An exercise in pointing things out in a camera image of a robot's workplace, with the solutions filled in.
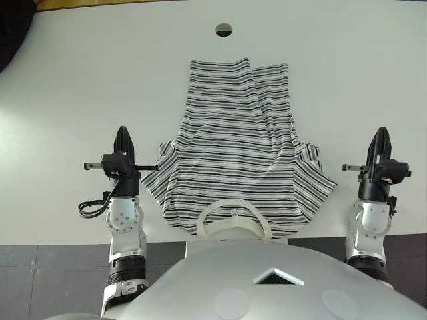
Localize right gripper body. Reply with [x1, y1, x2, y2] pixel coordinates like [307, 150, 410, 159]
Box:
[342, 156, 392, 201]

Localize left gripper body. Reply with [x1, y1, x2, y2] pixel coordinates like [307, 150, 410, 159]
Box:
[83, 152, 159, 199]

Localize striped T-shirt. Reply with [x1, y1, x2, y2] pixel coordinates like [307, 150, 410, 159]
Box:
[140, 58, 338, 242]

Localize robot body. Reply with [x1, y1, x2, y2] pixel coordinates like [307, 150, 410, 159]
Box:
[112, 238, 427, 320]

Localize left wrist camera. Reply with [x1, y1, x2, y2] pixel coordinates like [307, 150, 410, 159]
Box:
[101, 153, 135, 177]

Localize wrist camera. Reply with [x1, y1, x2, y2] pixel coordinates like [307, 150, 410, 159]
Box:
[379, 159, 412, 185]
[101, 153, 135, 177]

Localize black cable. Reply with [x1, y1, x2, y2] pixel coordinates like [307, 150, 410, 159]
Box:
[77, 179, 120, 220]
[386, 185, 398, 217]

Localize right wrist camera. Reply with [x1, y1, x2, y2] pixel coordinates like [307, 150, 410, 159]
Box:
[379, 159, 412, 185]

